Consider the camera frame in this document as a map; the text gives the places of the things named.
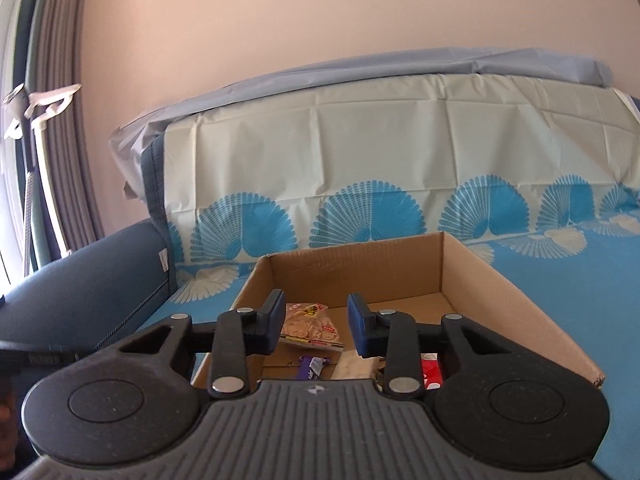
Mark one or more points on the grey pleated curtain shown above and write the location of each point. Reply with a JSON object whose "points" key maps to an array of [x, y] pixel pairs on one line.
{"points": [[65, 160]]}

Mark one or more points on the grey-blue cloth cover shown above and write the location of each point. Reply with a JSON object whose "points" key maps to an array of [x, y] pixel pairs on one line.
{"points": [[350, 67]]}

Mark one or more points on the blue fan-print sheet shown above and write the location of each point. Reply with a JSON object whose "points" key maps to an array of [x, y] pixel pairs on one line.
{"points": [[400, 135]]}

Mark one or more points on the clear peanut bag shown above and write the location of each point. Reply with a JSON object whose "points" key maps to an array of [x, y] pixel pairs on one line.
{"points": [[310, 325]]}

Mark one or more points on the gold crinkled snack packet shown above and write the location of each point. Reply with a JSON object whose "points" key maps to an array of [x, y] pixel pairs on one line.
{"points": [[355, 365]]}

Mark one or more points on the cardboard box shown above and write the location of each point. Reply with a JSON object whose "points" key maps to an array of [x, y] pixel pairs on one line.
{"points": [[400, 265]]}

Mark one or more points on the window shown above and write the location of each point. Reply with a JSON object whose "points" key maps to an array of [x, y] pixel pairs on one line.
{"points": [[10, 185]]}

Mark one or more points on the white curtain tie-back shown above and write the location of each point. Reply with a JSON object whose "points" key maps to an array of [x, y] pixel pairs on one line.
{"points": [[50, 97]]}

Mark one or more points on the purple snack packet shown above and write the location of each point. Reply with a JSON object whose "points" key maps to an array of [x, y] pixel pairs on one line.
{"points": [[315, 365]]}

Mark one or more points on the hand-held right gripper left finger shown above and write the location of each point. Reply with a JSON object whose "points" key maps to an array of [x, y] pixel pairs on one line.
{"points": [[272, 322]]}

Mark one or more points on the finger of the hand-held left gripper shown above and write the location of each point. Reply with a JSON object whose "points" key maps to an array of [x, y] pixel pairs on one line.
{"points": [[45, 356]]}

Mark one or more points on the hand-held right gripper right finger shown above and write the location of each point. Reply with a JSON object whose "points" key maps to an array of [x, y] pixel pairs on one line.
{"points": [[359, 327]]}

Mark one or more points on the long red snack packet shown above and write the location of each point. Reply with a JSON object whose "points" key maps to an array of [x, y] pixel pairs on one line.
{"points": [[431, 375]]}

